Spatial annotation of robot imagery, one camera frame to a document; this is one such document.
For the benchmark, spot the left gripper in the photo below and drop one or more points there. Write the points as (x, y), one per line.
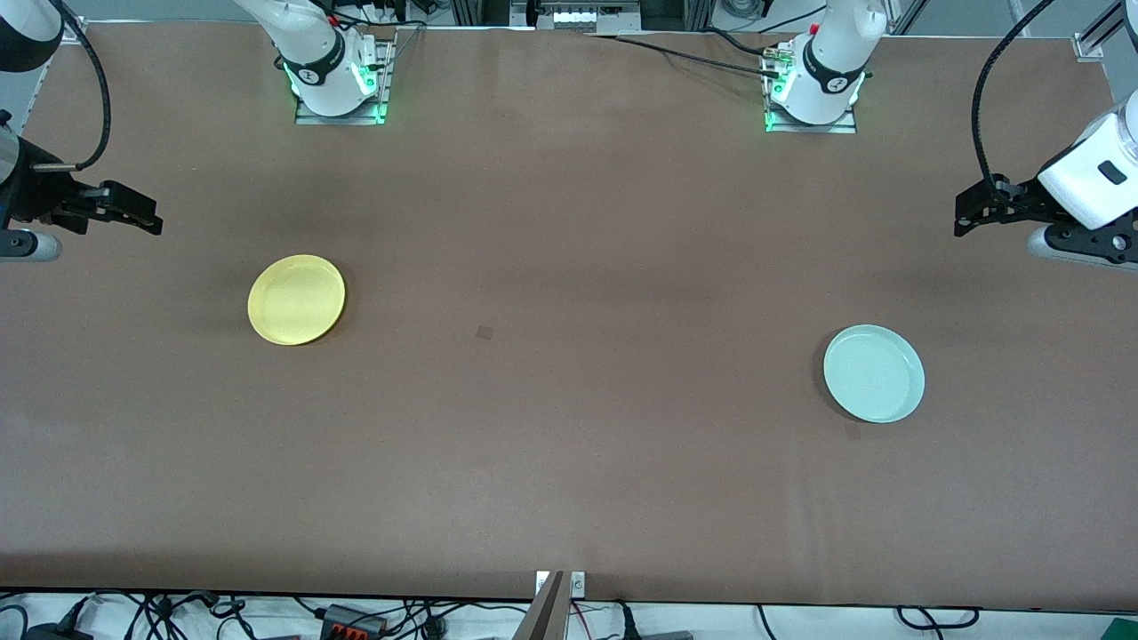
(1020, 197)

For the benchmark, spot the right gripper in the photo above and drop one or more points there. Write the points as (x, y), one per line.
(41, 195)

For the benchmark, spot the yellow plate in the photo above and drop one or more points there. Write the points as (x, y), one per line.
(296, 300)

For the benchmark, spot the pale green plate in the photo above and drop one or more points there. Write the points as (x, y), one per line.
(874, 373)

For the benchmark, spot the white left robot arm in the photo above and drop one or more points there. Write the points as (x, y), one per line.
(831, 53)

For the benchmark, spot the black plug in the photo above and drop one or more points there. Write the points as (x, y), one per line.
(53, 633)

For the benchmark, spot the green board corner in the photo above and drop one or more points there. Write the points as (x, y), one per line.
(1125, 631)

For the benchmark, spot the black orange power adapter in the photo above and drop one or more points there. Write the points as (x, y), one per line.
(342, 618)

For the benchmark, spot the grey control box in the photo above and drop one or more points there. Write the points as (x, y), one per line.
(578, 16)

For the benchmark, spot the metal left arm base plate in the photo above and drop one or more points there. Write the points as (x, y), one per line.
(809, 128)

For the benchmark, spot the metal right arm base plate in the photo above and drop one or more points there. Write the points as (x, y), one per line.
(342, 118)

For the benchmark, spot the grey camera post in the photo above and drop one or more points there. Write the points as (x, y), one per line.
(542, 618)

